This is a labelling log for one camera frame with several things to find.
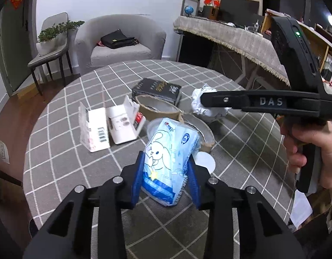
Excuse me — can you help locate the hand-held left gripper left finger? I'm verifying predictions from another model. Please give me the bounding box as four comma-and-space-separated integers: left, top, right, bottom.
22, 151, 145, 259

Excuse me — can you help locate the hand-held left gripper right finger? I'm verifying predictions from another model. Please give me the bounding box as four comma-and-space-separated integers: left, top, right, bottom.
188, 154, 307, 259

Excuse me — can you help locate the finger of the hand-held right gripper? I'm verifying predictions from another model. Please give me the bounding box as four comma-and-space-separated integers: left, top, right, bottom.
200, 90, 328, 112

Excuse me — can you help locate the white round lid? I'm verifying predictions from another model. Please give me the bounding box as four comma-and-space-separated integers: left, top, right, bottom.
194, 152, 216, 174

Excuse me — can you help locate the silver foil ball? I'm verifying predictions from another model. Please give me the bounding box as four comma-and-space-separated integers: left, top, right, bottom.
191, 84, 232, 118

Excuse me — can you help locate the blue cartoon tissue packet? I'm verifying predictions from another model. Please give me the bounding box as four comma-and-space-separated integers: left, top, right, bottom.
141, 117, 201, 207

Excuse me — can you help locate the brown tape roll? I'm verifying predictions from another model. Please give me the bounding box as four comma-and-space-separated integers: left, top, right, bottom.
135, 95, 183, 120
178, 113, 215, 153

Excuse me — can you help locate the white cardboard box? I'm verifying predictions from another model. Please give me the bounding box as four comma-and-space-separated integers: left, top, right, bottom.
106, 95, 147, 145

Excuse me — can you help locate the white barcode carton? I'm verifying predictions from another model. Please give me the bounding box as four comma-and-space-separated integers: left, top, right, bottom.
78, 102, 111, 153

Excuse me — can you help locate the black gold-printed box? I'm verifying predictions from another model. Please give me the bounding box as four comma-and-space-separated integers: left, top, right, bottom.
132, 78, 182, 106

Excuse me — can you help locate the person's right hand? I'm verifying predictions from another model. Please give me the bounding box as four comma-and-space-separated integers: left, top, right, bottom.
281, 121, 332, 191

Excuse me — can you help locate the wooden bookshelf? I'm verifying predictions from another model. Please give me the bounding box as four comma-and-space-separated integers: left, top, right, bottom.
266, 9, 332, 92

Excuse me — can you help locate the beige fringed cloth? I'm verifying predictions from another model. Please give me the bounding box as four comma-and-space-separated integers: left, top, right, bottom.
173, 16, 291, 87

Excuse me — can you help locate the grey checkered tablecloth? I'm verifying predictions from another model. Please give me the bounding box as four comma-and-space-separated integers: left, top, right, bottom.
23, 59, 296, 259

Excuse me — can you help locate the black monitor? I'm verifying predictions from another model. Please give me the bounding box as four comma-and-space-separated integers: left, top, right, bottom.
218, 0, 259, 25

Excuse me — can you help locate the brown wooden box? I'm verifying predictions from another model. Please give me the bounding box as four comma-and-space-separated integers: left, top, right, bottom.
202, 5, 219, 20

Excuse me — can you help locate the white paper sheet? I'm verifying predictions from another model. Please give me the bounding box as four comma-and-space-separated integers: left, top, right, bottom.
290, 190, 313, 228

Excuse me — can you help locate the grey armchair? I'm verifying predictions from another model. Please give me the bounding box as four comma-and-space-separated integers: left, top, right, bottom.
75, 14, 167, 76

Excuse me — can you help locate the black handbag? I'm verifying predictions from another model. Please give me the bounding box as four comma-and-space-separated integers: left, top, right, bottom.
100, 29, 139, 49

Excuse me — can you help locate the grey dining chair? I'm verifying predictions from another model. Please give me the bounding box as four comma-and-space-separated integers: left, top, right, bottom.
28, 12, 73, 96

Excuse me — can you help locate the potted green plant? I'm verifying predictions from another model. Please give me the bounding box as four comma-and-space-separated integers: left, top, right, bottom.
36, 20, 85, 56

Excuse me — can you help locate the dark grey door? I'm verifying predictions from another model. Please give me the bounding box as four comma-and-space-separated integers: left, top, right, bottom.
0, 0, 39, 97

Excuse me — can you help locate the grey picture frame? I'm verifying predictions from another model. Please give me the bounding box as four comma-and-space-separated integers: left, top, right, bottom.
180, 0, 201, 17

